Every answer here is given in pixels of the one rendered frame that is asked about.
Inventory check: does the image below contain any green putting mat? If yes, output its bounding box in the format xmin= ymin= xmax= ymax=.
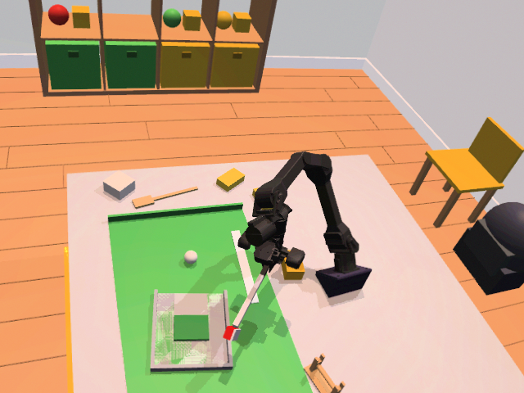
xmin=108 ymin=209 xmax=313 ymax=393

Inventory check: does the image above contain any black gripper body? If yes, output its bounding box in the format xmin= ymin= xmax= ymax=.
xmin=237 ymin=231 xmax=305 ymax=269

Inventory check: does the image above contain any white golf ball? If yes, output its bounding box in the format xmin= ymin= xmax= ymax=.
xmin=184 ymin=251 xmax=197 ymax=264

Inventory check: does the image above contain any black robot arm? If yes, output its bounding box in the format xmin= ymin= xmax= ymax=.
xmin=246 ymin=151 xmax=359 ymax=274

